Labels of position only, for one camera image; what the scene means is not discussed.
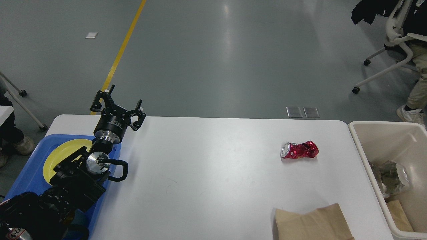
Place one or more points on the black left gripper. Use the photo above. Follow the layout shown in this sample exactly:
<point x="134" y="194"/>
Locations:
<point x="111" y="127"/>

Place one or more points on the yellow plastic plate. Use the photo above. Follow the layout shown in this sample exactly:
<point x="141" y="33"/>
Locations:
<point x="60" y="153"/>

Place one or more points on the teal mug yellow inside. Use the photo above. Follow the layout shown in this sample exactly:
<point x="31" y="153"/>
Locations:
<point x="76" y="218"/>

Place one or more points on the silver foil bag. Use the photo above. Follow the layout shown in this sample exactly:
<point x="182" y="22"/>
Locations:
<point x="391" y="178"/>

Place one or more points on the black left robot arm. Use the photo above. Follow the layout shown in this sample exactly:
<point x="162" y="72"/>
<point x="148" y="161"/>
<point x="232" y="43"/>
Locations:
<point x="77" y="183"/>

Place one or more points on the grey chair leg with caster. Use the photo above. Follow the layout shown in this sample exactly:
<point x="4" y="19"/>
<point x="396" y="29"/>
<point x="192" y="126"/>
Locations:
<point x="6" y="86"/>

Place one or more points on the person's beige shoe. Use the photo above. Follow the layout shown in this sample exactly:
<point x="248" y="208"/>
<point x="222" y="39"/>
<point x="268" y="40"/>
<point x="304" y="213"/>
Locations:
<point x="24" y="147"/>

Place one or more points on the blue plastic tray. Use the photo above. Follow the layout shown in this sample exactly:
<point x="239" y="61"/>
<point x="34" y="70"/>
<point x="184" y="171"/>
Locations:
<point x="31" y="177"/>

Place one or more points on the left floor outlet cover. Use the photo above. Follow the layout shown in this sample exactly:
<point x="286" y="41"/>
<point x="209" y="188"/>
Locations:
<point x="294" y="112"/>

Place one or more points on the floor outlet cover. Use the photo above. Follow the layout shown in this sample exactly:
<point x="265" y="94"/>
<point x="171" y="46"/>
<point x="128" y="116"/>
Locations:
<point x="294" y="112"/>
<point x="311" y="112"/>

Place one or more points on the right floor outlet cover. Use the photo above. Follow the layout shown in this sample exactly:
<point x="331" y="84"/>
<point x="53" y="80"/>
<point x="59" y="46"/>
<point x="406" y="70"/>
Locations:
<point x="311" y="112"/>

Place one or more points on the crushed red soda can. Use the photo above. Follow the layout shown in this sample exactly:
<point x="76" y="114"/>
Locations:
<point x="299" y="150"/>

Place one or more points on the brown paper bag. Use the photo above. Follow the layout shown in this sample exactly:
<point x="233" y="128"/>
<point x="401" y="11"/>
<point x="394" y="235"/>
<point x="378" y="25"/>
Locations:
<point x="326" y="223"/>

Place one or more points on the white office chair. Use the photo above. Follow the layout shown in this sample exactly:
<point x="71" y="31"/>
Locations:
<point x="398" y="33"/>

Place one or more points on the brown paper in bin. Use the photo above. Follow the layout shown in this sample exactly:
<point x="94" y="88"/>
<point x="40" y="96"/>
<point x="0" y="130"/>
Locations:
<point x="398" y="215"/>

